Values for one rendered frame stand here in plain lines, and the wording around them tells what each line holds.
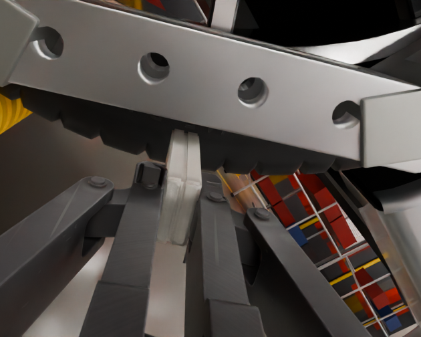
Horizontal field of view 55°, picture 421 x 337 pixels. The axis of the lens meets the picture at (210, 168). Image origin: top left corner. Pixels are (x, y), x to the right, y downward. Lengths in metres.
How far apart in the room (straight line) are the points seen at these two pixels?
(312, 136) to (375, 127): 0.03
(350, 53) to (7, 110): 0.24
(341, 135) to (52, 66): 0.13
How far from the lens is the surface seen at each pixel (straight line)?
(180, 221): 0.17
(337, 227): 5.34
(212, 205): 0.15
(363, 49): 0.29
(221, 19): 0.28
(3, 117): 0.33
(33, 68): 0.19
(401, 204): 0.42
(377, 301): 6.42
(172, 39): 0.18
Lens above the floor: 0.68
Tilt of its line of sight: 9 degrees down
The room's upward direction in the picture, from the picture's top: 60 degrees clockwise
